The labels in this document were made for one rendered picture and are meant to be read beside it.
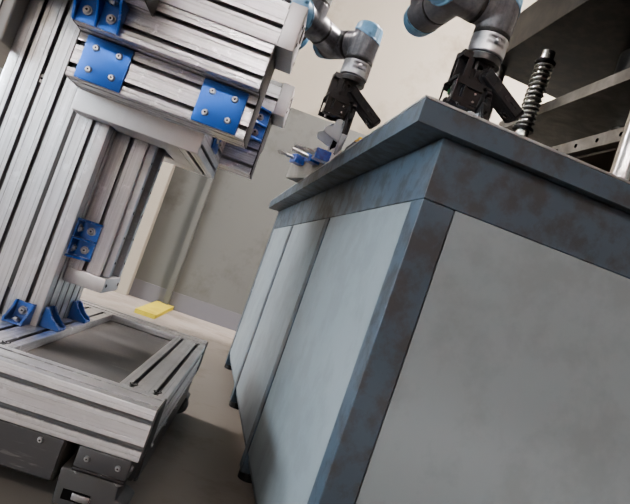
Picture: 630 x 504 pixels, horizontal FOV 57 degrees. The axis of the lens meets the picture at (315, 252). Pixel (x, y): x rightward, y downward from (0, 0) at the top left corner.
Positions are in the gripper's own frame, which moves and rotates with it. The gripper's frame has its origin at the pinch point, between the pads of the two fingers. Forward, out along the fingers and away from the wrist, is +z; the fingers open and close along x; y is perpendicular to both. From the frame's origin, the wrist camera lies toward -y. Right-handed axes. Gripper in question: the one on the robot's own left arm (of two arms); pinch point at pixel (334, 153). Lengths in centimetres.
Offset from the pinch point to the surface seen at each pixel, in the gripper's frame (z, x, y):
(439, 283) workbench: 28, 74, -5
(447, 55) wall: -151, -244, -104
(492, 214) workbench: 16, 75, -9
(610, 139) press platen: -41, -13, -86
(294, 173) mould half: 3.2, -34.7, 3.1
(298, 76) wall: -98, -258, -9
